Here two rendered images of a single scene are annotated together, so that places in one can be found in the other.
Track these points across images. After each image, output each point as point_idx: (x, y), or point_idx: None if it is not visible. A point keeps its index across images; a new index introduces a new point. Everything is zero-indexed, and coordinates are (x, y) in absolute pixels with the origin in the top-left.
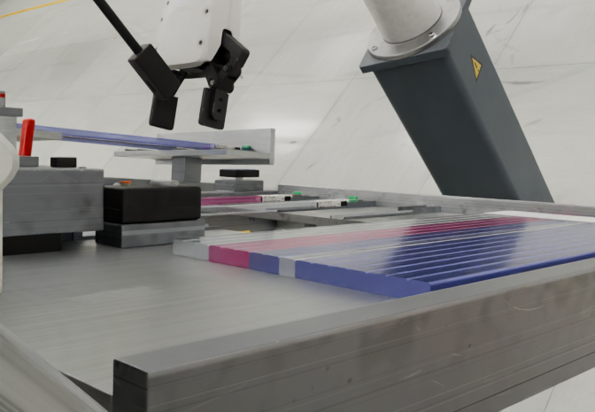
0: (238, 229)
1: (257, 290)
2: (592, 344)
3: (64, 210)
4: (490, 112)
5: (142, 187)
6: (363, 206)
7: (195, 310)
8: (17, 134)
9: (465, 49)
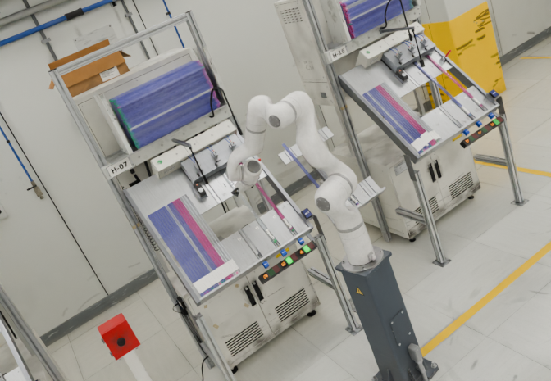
0: None
1: (157, 201)
2: (154, 241)
3: (190, 179)
4: (360, 306)
5: (194, 187)
6: (274, 244)
7: (148, 195)
8: (278, 156)
9: (353, 281)
